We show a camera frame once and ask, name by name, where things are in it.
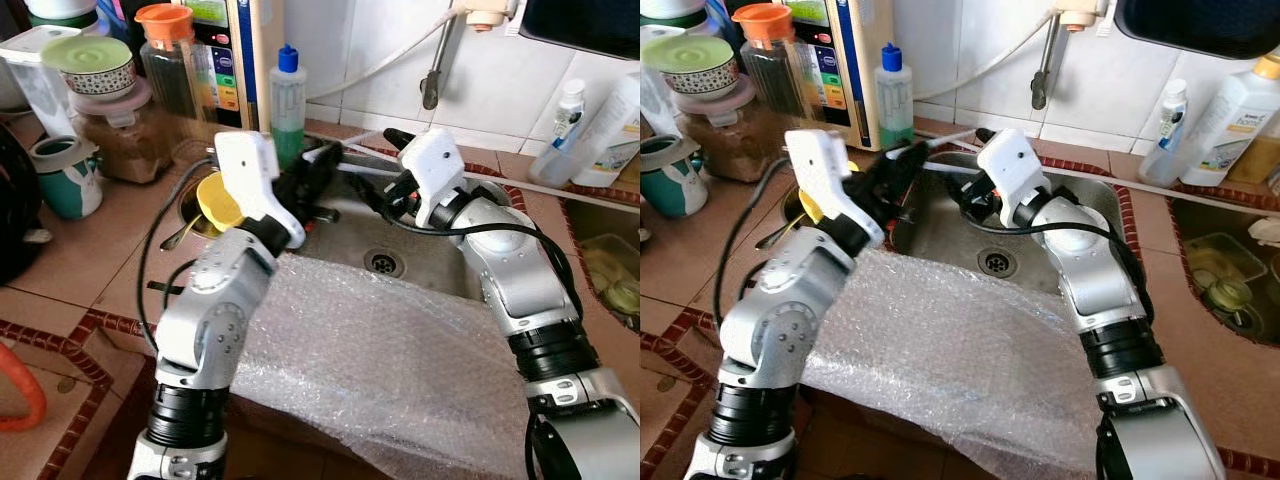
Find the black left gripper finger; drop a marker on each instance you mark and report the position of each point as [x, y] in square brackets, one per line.
[907, 168]
[325, 168]

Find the yellow plastic bowl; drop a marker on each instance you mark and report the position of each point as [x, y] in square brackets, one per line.
[810, 208]
[215, 205]

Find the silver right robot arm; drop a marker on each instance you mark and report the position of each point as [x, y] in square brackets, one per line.
[1090, 270]
[515, 270]

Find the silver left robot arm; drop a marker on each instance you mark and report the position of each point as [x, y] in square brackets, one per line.
[770, 330]
[205, 320]

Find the steel kitchen faucet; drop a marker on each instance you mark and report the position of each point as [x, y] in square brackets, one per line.
[435, 75]
[1043, 75]

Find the large stainless steel sink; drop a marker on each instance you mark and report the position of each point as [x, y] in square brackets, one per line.
[940, 240]
[440, 265]

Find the green soap bottle blue cap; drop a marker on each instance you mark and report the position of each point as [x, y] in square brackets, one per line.
[893, 110]
[288, 120]

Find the round sink drain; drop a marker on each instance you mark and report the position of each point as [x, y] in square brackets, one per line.
[384, 263]
[997, 262]

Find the metal spoon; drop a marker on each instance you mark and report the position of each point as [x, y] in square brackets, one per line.
[775, 238]
[178, 238]

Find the beige water purifier appliance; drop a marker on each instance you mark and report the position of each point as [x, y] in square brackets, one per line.
[255, 60]
[860, 70]

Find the pink-lidded container brown contents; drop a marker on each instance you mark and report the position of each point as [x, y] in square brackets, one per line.
[125, 140]
[730, 140]

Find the clear bubble wrap sheet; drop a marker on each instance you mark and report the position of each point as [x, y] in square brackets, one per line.
[380, 350]
[950, 350]

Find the small white bottle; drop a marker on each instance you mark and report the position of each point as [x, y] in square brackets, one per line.
[1165, 135]
[562, 130]

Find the glass jar orange lid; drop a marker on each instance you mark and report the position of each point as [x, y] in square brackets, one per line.
[765, 70]
[165, 70]

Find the patterned ceramic bowl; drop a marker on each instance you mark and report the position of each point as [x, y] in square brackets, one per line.
[100, 82]
[705, 82]

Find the teal ceramic jar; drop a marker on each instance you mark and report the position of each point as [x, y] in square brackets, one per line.
[670, 185]
[65, 185]

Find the small stainless steel sink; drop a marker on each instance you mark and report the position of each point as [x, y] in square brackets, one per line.
[605, 265]
[1190, 225]

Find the large white detergent bottle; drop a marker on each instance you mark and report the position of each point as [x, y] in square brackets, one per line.
[1225, 125]
[612, 130]

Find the clear plastic food box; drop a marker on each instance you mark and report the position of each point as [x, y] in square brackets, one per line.
[1225, 258]
[605, 270]

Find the black tray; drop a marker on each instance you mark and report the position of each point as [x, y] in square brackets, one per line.
[1200, 22]
[585, 22]

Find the green round lid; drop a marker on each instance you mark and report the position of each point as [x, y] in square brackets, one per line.
[685, 52]
[85, 52]

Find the clear plastic container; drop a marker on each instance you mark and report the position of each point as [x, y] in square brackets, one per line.
[655, 95]
[35, 85]

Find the white green lidded pot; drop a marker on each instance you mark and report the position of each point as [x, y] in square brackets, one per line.
[60, 10]
[670, 8]

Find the black bulky object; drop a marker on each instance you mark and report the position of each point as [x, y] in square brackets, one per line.
[15, 210]

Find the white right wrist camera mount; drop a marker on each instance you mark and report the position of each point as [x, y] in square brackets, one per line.
[1010, 165]
[435, 165]

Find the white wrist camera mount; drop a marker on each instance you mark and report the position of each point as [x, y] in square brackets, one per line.
[435, 165]
[245, 170]
[1010, 165]
[820, 170]

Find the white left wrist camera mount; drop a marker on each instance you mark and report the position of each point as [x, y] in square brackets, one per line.
[820, 170]
[245, 170]

